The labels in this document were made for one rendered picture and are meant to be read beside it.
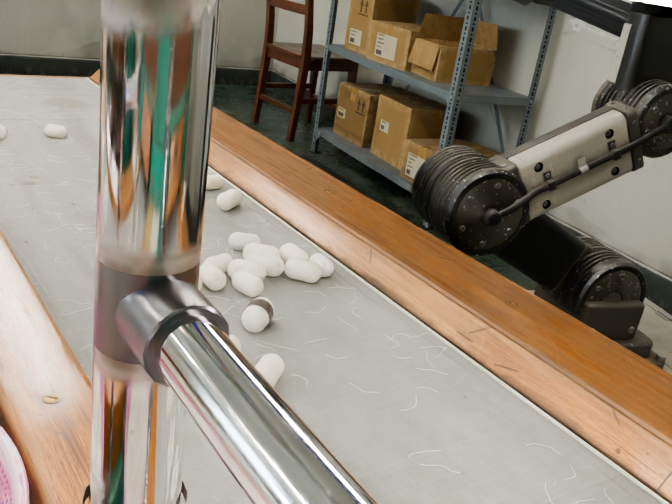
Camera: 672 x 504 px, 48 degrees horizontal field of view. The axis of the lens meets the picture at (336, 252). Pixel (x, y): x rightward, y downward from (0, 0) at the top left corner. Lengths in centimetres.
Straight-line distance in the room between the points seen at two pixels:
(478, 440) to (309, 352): 15
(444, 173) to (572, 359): 48
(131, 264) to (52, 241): 60
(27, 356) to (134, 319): 37
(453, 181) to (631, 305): 39
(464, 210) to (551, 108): 227
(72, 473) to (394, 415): 23
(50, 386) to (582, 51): 285
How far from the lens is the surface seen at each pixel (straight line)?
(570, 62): 322
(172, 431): 19
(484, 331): 65
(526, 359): 62
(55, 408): 48
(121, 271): 16
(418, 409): 56
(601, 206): 308
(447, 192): 102
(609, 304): 123
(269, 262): 70
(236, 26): 543
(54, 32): 513
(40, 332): 56
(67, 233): 78
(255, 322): 60
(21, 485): 42
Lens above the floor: 104
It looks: 22 degrees down
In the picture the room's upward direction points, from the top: 9 degrees clockwise
